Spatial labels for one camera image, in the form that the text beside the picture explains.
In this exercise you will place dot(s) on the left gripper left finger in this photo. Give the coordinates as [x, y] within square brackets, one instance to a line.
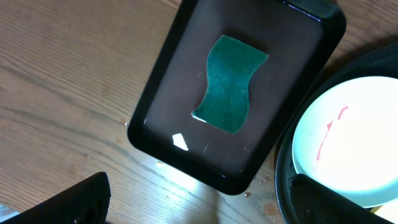
[86, 202]

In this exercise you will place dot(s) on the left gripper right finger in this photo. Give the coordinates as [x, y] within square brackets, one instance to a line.
[316, 204]

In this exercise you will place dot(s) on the light blue plate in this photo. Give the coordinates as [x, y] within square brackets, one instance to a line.
[346, 140]

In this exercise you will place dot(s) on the yellow plate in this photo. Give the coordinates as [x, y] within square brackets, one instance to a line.
[388, 211]

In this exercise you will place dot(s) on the green sponge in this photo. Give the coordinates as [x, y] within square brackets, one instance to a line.
[230, 66]

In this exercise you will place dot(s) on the rectangular black tray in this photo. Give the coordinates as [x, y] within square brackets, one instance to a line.
[298, 36]

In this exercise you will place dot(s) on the round black tray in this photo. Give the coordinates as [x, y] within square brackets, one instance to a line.
[379, 63]

